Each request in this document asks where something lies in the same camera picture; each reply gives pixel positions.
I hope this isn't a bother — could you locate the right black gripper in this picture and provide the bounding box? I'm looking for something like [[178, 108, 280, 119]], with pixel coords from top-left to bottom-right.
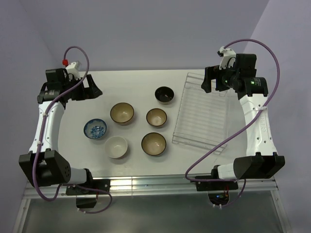
[[201, 62, 240, 93]]

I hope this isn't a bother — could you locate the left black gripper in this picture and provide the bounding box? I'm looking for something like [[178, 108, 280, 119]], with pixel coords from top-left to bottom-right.
[[62, 74, 102, 101]]

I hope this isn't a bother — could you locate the large tan pink-outside bowl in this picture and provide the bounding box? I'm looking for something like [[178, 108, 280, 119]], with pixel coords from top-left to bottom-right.
[[110, 102, 135, 125]]

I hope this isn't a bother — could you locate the black glossy bowl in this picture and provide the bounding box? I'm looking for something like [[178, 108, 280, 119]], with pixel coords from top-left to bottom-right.
[[155, 86, 174, 105]]

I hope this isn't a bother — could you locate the tan blue-outside bowl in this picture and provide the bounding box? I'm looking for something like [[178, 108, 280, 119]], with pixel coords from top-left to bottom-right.
[[141, 132, 167, 156]]

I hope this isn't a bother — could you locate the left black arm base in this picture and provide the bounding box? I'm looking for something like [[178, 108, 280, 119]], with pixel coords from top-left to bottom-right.
[[66, 179, 112, 213]]

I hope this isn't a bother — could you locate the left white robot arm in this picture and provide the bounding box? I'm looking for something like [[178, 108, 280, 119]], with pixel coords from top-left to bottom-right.
[[18, 68, 102, 194]]

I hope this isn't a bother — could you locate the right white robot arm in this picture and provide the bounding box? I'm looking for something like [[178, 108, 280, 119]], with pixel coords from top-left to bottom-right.
[[201, 53, 285, 189]]

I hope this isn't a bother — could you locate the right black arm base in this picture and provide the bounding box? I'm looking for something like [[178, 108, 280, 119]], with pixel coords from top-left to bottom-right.
[[196, 182, 239, 206]]

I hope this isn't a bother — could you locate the blue white floral bowl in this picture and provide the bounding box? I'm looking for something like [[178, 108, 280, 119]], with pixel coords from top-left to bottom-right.
[[83, 118, 107, 139]]

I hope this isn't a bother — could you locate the white plain bowl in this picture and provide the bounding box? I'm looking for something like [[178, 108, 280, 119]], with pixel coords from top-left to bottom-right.
[[104, 136, 128, 159]]

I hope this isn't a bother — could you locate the small tan patterned bowl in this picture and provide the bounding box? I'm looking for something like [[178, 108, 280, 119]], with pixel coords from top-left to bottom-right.
[[146, 108, 168, 128]]

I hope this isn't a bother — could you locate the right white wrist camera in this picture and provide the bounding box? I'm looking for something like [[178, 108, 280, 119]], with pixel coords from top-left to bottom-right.
[[218, 46, 236, 70]]

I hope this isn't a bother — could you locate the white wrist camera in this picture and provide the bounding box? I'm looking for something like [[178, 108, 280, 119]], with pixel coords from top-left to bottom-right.
[[218, 46, 236, 70], [62, 59, 81, 80]]

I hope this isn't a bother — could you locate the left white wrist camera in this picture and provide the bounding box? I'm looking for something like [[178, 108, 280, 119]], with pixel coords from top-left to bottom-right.
[[62, 59, 81, 80]]

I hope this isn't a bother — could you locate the white wire dish rack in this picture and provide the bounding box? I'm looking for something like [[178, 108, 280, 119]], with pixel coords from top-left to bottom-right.
[[172, 72, 230, 151]]

